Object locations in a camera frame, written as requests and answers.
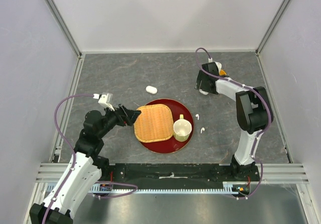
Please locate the white square earbud case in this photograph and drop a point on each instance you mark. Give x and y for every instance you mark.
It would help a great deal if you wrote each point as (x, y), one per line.
(203, 92)

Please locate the cream mug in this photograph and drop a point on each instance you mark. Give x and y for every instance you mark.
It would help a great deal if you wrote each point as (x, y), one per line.
(182, 129)

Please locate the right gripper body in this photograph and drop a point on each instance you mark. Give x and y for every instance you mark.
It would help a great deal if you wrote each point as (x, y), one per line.
(203, 86)

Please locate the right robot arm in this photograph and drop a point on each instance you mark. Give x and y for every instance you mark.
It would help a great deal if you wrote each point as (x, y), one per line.
(254, 116)

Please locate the white oval charging case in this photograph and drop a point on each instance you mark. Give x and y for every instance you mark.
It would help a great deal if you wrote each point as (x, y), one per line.
(151, 89)

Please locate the left aluminium frame post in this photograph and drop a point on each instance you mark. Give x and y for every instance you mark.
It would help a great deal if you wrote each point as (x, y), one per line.
(63, 26)

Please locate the aluminium frame post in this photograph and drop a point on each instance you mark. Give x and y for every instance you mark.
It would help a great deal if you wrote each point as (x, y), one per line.
(272, 26)
(63, 26)

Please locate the right aluminium frame post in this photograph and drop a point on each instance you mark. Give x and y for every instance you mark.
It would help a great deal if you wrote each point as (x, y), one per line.
(272, 26)

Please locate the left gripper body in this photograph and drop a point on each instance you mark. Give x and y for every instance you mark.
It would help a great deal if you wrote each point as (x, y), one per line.
(120, 119)

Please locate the grey cable duct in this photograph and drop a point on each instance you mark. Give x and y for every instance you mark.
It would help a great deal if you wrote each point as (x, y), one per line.
(103, 188)

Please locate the woven bamboo basket plate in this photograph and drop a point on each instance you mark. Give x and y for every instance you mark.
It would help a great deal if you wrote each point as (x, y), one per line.
(154, 124)

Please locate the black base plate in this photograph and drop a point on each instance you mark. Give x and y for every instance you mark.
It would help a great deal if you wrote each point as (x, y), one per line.
(178, 176)

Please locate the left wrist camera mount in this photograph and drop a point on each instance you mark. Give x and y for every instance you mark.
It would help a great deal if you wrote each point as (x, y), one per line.
(105, 101)

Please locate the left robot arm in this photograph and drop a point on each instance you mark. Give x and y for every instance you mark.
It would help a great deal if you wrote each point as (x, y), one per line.
(85, 168)

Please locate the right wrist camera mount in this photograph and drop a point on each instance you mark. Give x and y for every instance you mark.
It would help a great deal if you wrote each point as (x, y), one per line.
(214, 67)

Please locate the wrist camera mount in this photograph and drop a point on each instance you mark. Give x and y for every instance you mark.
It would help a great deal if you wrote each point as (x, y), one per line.
(214, 67)
(105, 101)

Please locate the orange bowl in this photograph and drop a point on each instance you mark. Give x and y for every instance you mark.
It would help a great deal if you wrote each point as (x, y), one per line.
(222, 73)

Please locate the red round tray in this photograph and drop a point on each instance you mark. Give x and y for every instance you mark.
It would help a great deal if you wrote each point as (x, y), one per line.
(171, 145)

